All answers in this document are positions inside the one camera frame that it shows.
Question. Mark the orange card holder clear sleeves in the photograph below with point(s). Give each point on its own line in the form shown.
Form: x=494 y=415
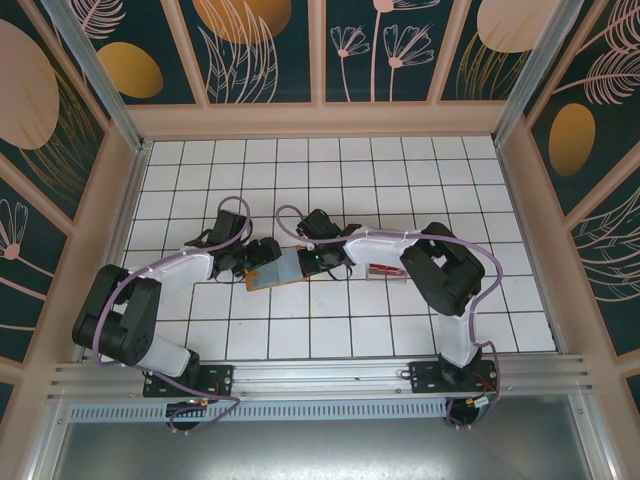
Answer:
x=280 y=270

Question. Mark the aluminium mounting rail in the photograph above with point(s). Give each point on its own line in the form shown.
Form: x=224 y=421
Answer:
x=320 y=377

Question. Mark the aluminium table edge strip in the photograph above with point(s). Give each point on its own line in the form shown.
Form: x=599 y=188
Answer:
x=530 y=240
x=130 y=200

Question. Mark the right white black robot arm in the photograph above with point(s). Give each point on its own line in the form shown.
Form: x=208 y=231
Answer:
x=375 y=245

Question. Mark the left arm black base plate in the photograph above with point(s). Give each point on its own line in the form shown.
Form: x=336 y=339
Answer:
x=220 y=377

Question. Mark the grey metal sheet panel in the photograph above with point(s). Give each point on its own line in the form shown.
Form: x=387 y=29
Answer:
x=320 y=450

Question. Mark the red card box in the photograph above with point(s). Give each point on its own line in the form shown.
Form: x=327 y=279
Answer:
x=385 y=271

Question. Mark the aluminium frame post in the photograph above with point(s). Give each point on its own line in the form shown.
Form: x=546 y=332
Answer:
x=102 y=75
x=532 y=75

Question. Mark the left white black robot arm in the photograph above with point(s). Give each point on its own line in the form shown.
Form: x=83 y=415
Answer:
x=165 y=270

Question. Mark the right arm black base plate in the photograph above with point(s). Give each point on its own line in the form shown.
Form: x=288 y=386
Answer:
x=425 y=377

